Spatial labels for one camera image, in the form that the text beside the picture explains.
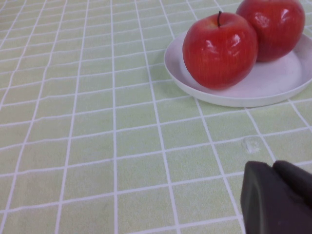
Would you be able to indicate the red apple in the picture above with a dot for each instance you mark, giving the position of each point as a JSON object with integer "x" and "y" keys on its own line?
{"x": 275, "y": 29}
{"x": 219, "y": 53}

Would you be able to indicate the green checked tablecloth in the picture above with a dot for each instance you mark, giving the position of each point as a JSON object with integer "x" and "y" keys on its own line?
{"x": 97, "y": 122}

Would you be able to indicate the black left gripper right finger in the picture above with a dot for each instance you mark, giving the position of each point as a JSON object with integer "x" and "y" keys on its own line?
{"x": 295, "y": 182}

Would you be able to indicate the white plate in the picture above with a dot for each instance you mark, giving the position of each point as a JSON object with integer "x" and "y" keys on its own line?
{"x": 268, "y": 85}

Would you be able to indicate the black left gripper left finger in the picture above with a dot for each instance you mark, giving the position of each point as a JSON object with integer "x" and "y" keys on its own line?
{"x": 263, "y": 207}

